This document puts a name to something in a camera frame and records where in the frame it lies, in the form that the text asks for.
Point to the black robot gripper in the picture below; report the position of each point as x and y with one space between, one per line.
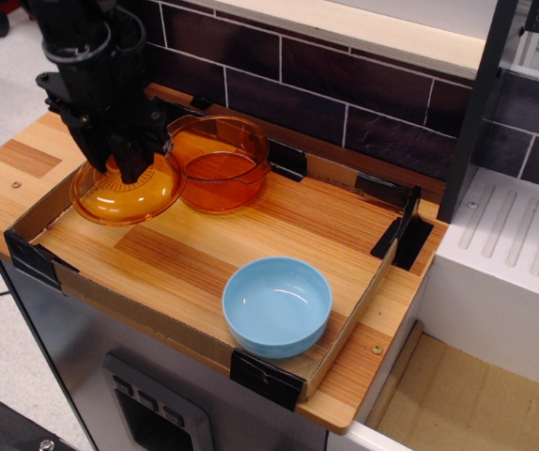
98 89

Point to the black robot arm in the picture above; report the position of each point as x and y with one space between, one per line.
84 14

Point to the cardboard fence with black tape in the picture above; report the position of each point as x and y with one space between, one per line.
362 223

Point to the orange glass pot lid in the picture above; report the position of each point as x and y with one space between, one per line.
105 199

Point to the light blue ceramic bowl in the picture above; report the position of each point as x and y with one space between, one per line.
277 307

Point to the orange glass pot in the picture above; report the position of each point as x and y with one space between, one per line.
225 159

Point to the dark grey vertical post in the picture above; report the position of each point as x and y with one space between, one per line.
462 169

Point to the white toy sink drainboard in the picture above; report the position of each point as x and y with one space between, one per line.
482 293

